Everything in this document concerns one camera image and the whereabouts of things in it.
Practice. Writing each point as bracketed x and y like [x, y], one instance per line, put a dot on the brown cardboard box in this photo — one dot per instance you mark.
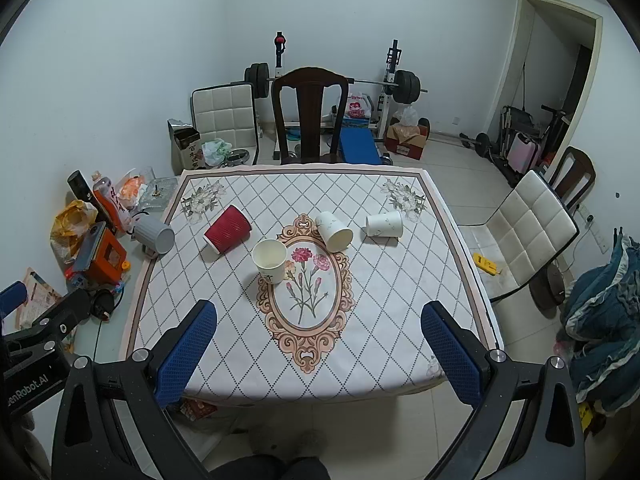
[407, 141]

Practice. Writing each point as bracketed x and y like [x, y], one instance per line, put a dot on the dark wooden chair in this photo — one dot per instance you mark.
[308, 110]
[575, 175]

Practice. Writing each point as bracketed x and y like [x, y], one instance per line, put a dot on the floral printed tablecloth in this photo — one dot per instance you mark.
[390, 300]

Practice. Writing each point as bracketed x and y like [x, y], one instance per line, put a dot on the blue quilt pile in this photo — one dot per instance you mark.
[605, 330]

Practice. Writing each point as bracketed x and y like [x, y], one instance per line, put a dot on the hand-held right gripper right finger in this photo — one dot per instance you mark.
[450, 355]

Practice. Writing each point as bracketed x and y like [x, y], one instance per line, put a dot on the black power plug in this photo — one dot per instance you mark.
[102, 306]

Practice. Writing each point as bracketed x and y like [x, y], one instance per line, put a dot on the red and white plastic bag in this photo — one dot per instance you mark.
[357, 107]

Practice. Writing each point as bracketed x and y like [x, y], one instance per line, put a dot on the orange snack bag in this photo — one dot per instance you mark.
[132, 188]

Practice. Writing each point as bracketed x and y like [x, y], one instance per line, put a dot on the green and white plastic bag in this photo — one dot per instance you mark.
[216, 152]

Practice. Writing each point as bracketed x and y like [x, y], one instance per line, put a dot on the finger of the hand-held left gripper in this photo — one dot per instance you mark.
[60, 315]
[12, 296]

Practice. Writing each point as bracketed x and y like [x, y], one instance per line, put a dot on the red packet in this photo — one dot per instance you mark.
[197, 408]

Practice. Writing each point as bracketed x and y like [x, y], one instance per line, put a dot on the clear glass tray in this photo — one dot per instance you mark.
[157, 192]

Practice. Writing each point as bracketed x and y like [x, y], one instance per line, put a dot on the white padded chair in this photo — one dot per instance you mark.
[225, 110]
[530, 230]

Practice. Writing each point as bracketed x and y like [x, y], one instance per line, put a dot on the pink suitcase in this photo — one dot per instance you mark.
[524, 152]

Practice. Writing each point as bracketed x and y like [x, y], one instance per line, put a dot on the metal bowl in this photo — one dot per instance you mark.
[237, 156]

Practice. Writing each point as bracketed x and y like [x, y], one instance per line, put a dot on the orange toy box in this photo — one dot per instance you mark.
[100, 257]

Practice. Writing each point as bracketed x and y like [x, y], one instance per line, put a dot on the white paper cup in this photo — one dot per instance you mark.
[384, 224]
[270, 262]
[332, 230]

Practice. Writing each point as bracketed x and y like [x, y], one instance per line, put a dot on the plastic bottle with orange label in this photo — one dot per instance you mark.
[107, 200]

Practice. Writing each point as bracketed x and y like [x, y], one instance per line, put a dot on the blue weight bench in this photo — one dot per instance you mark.
[357, 145]

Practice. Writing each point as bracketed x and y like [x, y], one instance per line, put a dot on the black cylinder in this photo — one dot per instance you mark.
[82, 190]

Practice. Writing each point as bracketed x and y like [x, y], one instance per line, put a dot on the black folding cart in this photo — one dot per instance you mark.
[515, 122]

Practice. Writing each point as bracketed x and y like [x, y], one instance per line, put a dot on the yellow plastic bag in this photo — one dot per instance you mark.
[70, 230]

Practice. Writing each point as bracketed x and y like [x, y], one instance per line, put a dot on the black barbell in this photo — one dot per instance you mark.
[406, 87]

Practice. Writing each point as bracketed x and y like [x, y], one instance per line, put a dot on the yellow tool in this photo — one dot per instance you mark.
[486, 263]

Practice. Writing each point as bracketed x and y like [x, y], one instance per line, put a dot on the red ribbed paper cup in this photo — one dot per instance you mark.
[227, 230]

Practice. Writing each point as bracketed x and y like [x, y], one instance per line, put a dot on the white barbell rack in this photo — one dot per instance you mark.
[387, 90]

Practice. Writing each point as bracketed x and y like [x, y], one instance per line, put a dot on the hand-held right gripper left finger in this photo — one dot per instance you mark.
[185, 355]

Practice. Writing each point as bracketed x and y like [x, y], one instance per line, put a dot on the grey ribbed cup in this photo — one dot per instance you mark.
[155, 235]

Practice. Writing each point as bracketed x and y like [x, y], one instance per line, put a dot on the white power strip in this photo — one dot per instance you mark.
[596, 230]

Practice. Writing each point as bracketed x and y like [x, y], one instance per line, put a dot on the printed booklet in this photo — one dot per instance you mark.
[35, 300]

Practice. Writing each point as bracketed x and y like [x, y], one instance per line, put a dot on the white padded chair back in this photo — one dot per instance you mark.
[225, 110]

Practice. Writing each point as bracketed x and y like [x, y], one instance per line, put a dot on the printed carton box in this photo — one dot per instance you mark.
[186, 147]

